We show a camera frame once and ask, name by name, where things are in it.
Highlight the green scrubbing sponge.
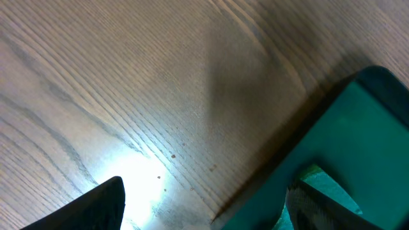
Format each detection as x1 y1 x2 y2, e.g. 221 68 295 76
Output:
273 164 362 230

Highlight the black rectangular tray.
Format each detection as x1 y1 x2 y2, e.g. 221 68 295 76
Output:
211 66 408 229

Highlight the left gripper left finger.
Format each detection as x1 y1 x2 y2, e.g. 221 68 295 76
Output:
22 176 125 230

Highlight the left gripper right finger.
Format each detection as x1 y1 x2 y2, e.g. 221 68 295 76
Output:
286 180 380 230

